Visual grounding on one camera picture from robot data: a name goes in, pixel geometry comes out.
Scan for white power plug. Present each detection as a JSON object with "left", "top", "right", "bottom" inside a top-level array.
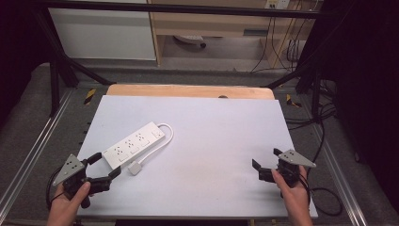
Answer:
[{"left": 127, "top": 160, "right": 144, "bottom": 176}]

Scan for white power strip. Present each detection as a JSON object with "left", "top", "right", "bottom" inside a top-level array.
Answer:
[{"left": 102, "top": 121, "right": 166, "bottom": 170}]

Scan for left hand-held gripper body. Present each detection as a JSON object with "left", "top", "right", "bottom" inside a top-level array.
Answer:
[{"left": 52, "top": 153, "right": 111, "bottom": 210}]

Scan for black floor cables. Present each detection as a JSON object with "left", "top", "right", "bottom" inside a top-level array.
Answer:
[{"left": 284, "top": 78, "right": 338, "bottom": 131}]

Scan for black metal frame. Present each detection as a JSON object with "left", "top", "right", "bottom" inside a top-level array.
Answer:
[{"left": 31, "top": 0, "right": 326, "bottom": 118}]

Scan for white wall socket strip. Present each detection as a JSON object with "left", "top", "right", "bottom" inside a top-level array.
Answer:
[{"left": 263, "top": 0, "right": 292, "bottom": 10}]

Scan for wooden table board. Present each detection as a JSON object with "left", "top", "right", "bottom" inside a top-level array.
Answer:
[{"left": 105, "top": 83, "right": 276, "bottom": 101}]

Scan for white power strip cable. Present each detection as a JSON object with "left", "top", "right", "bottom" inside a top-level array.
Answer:
[{"left": 137, "top": 122, "right": 175, "bottom": 166}]

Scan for aluminium floor rail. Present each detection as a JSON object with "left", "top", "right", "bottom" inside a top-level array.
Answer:
[
  {"left": 312, "top": 123, "right": 369, "bottom": 226},
  {"left": 0, "top": 89, "right": 75, "bottom": 218}
]

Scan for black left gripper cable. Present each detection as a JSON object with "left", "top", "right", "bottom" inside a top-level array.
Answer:
[{"left": 45, "top": 167, "right": 65, "bottom": 211}]

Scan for person's right hand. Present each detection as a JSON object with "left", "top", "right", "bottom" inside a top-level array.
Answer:
[{"left": 270, "top": 166, "right": 315, "bottom": 221}]

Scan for black curtain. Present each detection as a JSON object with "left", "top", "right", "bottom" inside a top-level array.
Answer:
[
  {"left": 0, "top": 0, "right": 53, "bottom": 126},
  {"left": 309, "top": 0, "right": 399, "bottom": 215}
]

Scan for person's left hand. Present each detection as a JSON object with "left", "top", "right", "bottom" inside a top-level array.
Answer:
[{"left": 46, "top": 182, "right": 92, "bottom": 221}]

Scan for white cabinet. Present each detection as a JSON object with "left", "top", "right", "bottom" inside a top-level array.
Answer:
[{"left": 48, "top": 7, "right": 157, "bottom": 61}]

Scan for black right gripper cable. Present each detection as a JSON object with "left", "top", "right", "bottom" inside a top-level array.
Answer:
[{"left": 299, "top": 121, "right": 343, "bottom": 218}]

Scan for white table cover sheet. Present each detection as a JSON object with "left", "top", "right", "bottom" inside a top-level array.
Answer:
[{"left": 76, "top": 94, "right": 319, "bottom": 219}]

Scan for light wooden desk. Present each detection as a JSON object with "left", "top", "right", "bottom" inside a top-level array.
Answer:
[{"left": 147, "top": 0, "right": 316, "bottom": 68}]

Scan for bundle of black cables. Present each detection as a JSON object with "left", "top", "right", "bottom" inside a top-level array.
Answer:
[{"left": 249, "top": 15, "right": 307, "bottom": 73}]

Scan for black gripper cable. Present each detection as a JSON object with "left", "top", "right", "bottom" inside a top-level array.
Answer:
[
  {"left": 45, "top": 167, "right": 65, "bottom": 211},
  {"left": 299, "top": 121, "right": 343, "bottom": 218}
]

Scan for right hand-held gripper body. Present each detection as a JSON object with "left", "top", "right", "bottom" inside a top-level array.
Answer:
[{"left": 259, "top": 149, "right": 317, "bottom": 189}]

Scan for white device under desk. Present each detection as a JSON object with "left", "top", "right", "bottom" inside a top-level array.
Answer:
[{"left": 173, "top": 34, "right": 208, "bottom": 49}]

